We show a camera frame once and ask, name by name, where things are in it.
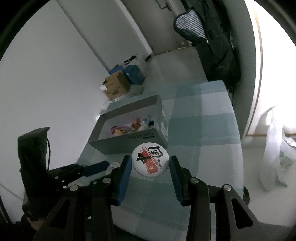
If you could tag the red white small toy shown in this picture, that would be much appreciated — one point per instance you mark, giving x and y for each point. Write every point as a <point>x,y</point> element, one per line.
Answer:
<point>136,125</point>

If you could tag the grey cardboard box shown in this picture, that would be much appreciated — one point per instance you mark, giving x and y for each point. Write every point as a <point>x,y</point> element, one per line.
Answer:
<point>154,126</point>

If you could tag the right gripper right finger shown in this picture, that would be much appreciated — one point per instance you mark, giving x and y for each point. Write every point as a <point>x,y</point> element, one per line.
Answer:
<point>234,219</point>

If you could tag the pink ring hair accessory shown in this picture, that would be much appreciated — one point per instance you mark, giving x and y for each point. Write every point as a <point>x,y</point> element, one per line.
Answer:
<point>120,130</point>

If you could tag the black hanging jacket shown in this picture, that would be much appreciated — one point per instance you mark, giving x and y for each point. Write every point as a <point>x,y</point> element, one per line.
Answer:
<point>206,25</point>

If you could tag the teal plaid tablecloth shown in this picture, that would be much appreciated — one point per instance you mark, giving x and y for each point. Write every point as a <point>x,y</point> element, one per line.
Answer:
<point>204,136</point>

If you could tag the white plastic bag right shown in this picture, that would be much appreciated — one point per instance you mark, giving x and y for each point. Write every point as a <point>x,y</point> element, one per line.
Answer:
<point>279,153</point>

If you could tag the blue box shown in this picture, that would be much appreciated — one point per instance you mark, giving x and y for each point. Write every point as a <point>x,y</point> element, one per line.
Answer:
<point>132,72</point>

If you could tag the grey door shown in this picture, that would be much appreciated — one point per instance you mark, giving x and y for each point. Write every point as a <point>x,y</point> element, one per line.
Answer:
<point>155,19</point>

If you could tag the brown cardboard box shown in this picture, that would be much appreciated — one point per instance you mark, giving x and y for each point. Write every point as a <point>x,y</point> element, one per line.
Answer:
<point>115,85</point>

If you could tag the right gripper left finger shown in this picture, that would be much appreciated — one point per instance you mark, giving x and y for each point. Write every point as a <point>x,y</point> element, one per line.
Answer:
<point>85,213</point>

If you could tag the round china badge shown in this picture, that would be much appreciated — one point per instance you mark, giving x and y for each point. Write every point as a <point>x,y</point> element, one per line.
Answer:
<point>150,160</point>

